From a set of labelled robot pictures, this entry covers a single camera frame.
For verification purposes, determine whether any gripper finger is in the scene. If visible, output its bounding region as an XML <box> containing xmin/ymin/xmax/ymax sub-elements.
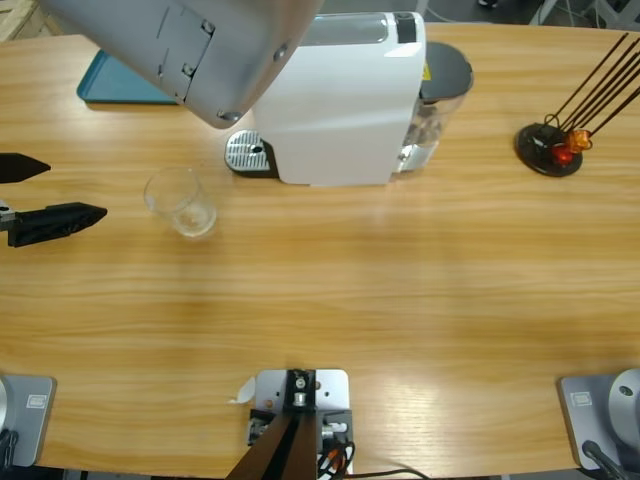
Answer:
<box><xmin>7</xmin><ymin>201</ymin><xmax>109</xmax><ymax>249</ymax></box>
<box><xmin>0</xmin><ymin>152</ymin><xmax>52</xmax><ymax>185</ymax></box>

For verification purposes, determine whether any clear glass cup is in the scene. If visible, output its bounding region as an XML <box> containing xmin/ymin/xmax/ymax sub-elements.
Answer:
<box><xmin>143</xmin><ymin>166</ymin><xmax>219</xmax><ymax>240</ymax></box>

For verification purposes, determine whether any grey coffee machine lever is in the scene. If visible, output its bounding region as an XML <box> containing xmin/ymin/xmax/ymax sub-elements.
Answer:
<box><xmin>298</xmin><ymin>13</ymin><xmax>391</xmax><ymax>46</ymax></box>

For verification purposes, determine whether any coffee machine drip tray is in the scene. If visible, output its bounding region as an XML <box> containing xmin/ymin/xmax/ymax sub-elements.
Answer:
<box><xmin>223</xmin><ymin>128</ymin><xmax>280</xmax><ymax>180</ymax></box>

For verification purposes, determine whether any white capsule coffee machine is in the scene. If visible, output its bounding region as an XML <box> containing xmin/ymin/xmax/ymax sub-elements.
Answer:
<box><xmin>227</xmin><ymin>10</ymin><xmax>428</xmax><ymax>189</ymax></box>

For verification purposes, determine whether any teal plastic tray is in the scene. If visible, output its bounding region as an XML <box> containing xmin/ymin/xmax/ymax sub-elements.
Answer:
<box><xmin>75</xmin><ymin>48</ymin><xmax>182</xmax><ymax>107</ymax></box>

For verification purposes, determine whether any white paper tab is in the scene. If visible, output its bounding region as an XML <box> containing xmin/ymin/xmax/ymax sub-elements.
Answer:
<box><xmin>228</xmin><ymin>375</ymin><xmax>257</xmax><ymax>405</ymax></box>

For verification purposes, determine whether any clear water tank black lid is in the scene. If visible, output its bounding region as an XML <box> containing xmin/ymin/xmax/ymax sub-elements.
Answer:
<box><xmin>394</xmin><ymin>41</ymin><xmax>475</xmax><ymax>174</ymax></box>

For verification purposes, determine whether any black capsule holder with rods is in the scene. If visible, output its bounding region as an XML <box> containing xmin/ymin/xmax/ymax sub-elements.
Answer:
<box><xmin>514</xmin><ymin>32</ymin><xmax>640</xmax><ymax>177</ymax></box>

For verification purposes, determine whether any arm grey base plate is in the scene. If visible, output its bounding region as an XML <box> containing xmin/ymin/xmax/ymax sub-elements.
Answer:
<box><xmin>557</xmin><ymin>368</ymin><xmax>640</xmax><ymax>471</ymax></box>
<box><xmin>0</xmin><ymin>373</ymin><xmax>58</xmax><ymax>467</ymax></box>

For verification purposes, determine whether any black cable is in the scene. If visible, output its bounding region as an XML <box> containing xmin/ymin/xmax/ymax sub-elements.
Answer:
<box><xmin>349</xmin><ymin>467</ymin><xmax>436</xmax><ymax>480</ymax></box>
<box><xmin>0</xmin><ymin>427</ymin><xmax>21</xmax><ymax>469</ymax></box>
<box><xmin>582</xmin><ymin>439</ymin><xmax>629</xmax><ymax>480</ymax></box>

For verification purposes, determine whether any white mount block dark post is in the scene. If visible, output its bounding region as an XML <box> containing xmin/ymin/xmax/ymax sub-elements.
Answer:
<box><xmin>224</xmin><ymin>368</ymin><xmax>356</xmax><ymax>480</ymax></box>

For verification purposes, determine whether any grey metal frame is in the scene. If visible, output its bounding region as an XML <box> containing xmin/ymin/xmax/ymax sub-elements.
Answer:
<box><xmin>529</xmin><ymin>0</ymin><xmax>640</xmax><ymax>30</ymax></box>

